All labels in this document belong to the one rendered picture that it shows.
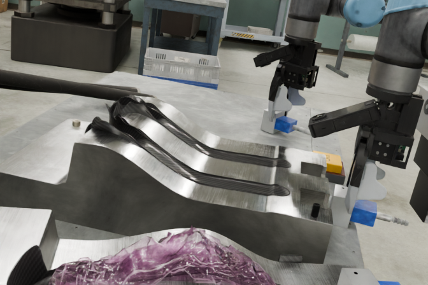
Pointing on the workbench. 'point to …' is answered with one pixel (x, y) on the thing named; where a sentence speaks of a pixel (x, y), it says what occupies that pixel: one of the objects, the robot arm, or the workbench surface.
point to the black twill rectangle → (290, 258)
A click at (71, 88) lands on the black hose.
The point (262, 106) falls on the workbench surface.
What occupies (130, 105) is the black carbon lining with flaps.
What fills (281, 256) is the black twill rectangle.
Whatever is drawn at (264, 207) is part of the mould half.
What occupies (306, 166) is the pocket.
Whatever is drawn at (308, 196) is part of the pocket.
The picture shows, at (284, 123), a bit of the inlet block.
